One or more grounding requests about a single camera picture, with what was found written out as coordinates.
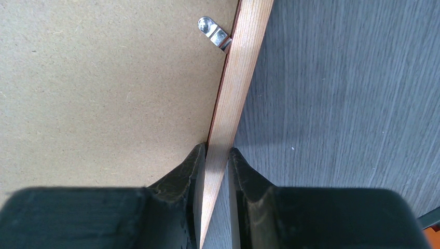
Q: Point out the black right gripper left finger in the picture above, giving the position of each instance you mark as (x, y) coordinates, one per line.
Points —
(166, 214)

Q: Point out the orange letter toy block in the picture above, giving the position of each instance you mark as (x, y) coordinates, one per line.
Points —
(432, 235)

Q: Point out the grey building baseplate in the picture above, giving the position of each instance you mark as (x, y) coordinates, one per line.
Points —
(430, 219)

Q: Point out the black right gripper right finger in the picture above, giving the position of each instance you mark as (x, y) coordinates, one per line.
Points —
(264, 215)

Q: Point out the copper picture frame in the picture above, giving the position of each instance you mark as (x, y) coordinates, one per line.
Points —
(248, 33)

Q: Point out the brown cardboard backing board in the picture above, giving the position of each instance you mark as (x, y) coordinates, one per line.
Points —
(104, 93)

